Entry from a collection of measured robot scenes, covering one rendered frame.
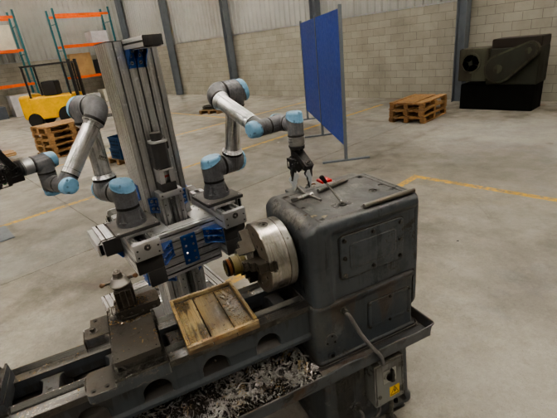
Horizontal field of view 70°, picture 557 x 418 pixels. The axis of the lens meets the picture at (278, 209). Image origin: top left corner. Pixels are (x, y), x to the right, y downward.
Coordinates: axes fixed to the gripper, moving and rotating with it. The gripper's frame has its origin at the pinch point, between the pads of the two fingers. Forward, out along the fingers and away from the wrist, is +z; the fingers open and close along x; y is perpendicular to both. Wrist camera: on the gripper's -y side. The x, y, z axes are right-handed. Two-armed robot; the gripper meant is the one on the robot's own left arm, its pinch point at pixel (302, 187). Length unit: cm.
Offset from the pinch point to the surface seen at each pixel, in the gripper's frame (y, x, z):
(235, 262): -14.9, 42.4, 18.7
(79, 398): -29, 110, 43
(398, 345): -42, -22, 74
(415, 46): 752, -779, -14
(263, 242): -22.2, 31.3, 9.7
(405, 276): -34, -33, 44
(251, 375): -22, 46, 73
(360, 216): -33.0, -8.4, 5.6
